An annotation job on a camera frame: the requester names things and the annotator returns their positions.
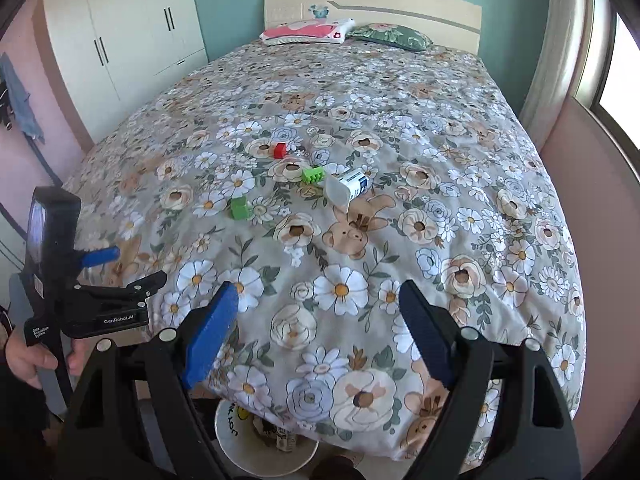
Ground window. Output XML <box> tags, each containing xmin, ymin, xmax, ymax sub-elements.
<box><xmin>575</xmin><ymin>0</ymin><xmax>640</xmax><ymax>151</ymax></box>

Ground cream wardrobe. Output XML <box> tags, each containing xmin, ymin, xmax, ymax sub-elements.
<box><xmin>42</xmin><ymin>0</ymin><xmax>208</xmax><ymax>148</ymax></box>

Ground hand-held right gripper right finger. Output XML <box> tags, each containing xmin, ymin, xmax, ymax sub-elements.
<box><xmin>398</xmin><ymin>280</ymin><xmax>583</xmax><ymax>480</ymax></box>

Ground person's left hand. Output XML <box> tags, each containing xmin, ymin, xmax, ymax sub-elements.
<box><xmin>7</xmin><ymin>331</ymin><xmax>93</xmax><ymax>390</ymax></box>

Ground person's left leg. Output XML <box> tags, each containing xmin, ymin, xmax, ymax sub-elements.
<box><xmin>310</xmin><ymin>455</ymin><xmax>366</xmax><ymax>480</ymax></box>

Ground cream wooden headboard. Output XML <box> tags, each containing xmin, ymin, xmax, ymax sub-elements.
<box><xmin>263</xmin><ymin>0</ymin><xmax>483</xmax><ymax>56</ymax></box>

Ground cream round trash bin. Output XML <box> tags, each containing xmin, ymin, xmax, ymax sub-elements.
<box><xmin>214</xmin><ymin>397</ymin><xmax>320</xmax><ymax>478</ymax></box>

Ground green floral pillow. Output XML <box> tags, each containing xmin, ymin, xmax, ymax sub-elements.
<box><xmin>346</xmin><ymin>22</ymin><xmax>435</xmax><ymax>52</ymax></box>

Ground blue hanging clothes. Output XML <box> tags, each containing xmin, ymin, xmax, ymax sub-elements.
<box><xmin>0</xmin><ymin>52</ymin><xmax>46</xmax><ymax>143</ymax></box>

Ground bed with floral bedspread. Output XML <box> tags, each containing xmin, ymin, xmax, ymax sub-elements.
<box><xmin>60</xmin><ymin>42</ymin><xmax>588</xmax><ymax>461</ymax></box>

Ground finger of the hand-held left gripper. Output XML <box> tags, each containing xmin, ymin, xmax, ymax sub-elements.
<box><xmin>74</xmin><ymin>270</ymin><xmax>168</xmax><ymax>317</ymax></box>
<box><xmin>75</xmin><ymin>246</ymin><xmax>121</xmax><ymax>269</ymax></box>

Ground white bottle with blue label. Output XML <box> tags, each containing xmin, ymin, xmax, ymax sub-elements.
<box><xmin>325</xmin><ymin>167</ymin><xmax>370</xmax><ymax>211</ymax></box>

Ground cream curtain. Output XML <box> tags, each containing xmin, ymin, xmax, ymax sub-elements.
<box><xmin>520</xmin><ymin>0</ymin><xmax>596</xmax><ymax>136</ymax></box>

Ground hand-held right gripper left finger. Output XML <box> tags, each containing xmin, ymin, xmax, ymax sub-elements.
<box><xmin>60</xmin><ymin>281</ymin><xmax>240</xmax><ymax>480</ymax></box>

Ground pink printed pillow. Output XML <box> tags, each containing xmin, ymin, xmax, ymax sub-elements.
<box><xmin>260</xmin><ymin>16</ymin><xmax>357</xmax><ymax>46</ymax></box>

